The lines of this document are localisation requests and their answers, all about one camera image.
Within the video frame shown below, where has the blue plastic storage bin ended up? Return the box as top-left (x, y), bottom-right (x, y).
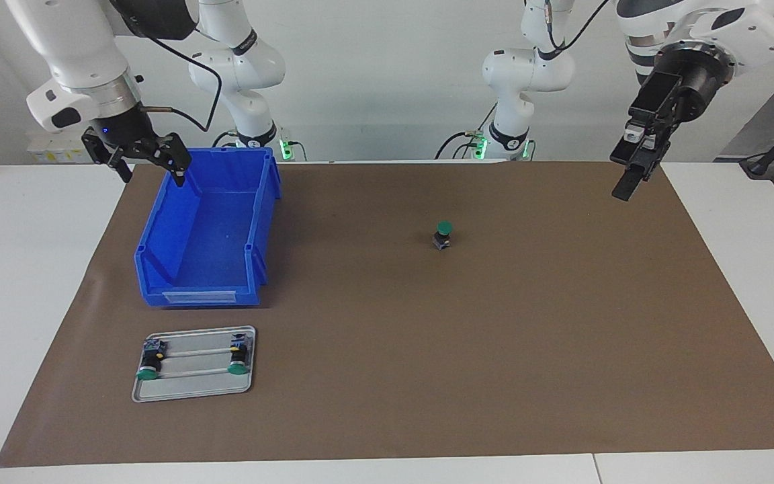
top-left (134, 147), bottom-right (283, 308)

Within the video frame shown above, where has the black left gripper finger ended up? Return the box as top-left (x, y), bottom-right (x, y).
top-left (611, 73), bottom-right (683, 201)
top-left (656, 124), bottom-right (675, 182)

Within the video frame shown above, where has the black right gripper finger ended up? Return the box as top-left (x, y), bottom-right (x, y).
top-left (145, 132), bottom-right (193, 188)
top-left (81, 130), bottom-right (134, 184)

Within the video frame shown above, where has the brown table mat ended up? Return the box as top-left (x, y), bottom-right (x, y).
top-left (0, 160), bottom-right (774, 468)

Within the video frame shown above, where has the grey metal tray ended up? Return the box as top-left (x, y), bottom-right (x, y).
top-left (131, 325), bottom-right (257, 403)

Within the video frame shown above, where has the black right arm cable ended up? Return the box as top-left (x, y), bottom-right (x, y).
top-left (144, 34), bottom-right (224, 128)

